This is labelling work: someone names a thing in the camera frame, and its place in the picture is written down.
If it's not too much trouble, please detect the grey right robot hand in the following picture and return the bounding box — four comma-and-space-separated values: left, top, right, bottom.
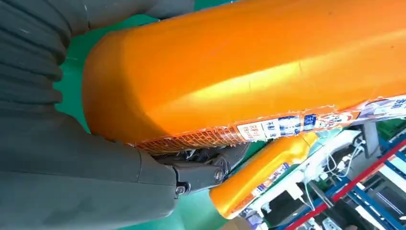
0, 0, 250, 230

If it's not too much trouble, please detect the green table mat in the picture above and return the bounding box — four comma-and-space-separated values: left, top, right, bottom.
54, 0, 345, 230

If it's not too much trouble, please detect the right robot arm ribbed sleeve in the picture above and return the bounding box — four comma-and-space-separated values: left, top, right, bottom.
0, 0, 72, 116

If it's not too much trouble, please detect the cardboard box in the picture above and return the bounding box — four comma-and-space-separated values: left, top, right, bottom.
220, 217, 253, 230

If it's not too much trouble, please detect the black box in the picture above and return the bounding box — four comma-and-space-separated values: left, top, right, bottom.
262, 190, 315, 228

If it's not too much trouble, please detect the white workbench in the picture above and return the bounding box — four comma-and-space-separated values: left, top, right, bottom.
247, 129, 365, 223

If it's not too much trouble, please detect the red metal bar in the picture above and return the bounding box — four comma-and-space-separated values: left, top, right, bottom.
283, 146, 406, 230

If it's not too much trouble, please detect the green plastic crate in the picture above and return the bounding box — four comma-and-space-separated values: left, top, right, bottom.
376, 118, 406, 141

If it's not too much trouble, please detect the white cable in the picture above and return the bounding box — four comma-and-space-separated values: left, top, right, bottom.
325, 139, 366, 179

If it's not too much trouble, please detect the blue metal frame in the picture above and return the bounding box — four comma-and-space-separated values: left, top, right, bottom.
276, 135, 406, 230

